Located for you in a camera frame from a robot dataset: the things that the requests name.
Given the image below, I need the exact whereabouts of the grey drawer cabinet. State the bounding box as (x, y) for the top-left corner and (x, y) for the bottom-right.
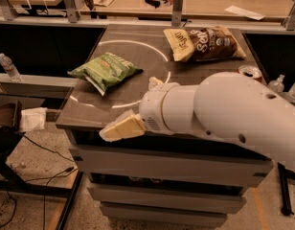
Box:
(57, 25), (278, 226)

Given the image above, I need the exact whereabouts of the wooden back desk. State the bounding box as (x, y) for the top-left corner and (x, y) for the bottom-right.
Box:
(95, 0), (294, 20)

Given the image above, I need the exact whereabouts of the small clear bottle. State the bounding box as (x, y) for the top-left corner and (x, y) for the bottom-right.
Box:
(268, 75), (284, 93)

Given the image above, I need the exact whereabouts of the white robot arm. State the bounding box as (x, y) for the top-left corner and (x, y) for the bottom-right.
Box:
(100, 72), (295, 173)

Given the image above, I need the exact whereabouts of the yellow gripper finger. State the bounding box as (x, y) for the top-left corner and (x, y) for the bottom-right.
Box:
(148, 77), (163, 90)
(99, 110), (147, 142)

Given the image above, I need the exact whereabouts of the white crumpled cloth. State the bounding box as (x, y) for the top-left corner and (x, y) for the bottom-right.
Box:
(19, 107), (46, 132)

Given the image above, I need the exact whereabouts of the white paper sheet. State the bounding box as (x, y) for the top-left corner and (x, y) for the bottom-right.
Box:
(225, 6), (264, 20)

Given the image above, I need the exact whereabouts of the black floor cable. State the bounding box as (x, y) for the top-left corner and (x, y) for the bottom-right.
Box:
(0, 134), (79, 230)

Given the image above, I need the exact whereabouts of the brown chip bag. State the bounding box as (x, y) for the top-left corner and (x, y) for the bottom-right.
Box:
(164, 26), (246, 62)

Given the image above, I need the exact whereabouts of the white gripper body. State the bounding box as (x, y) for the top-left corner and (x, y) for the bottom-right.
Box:
(139, 82), (178, 135)

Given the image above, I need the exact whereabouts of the green jalapeno chip bag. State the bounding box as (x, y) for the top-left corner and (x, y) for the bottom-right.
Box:
(68, 52), (142, 96)

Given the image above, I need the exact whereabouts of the clear plastic water bottle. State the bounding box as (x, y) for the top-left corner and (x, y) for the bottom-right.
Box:
(0, 53), (22, 82)

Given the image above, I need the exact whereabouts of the red cola can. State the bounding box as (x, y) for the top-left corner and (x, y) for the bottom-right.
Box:
(238, 65), (262, 81)

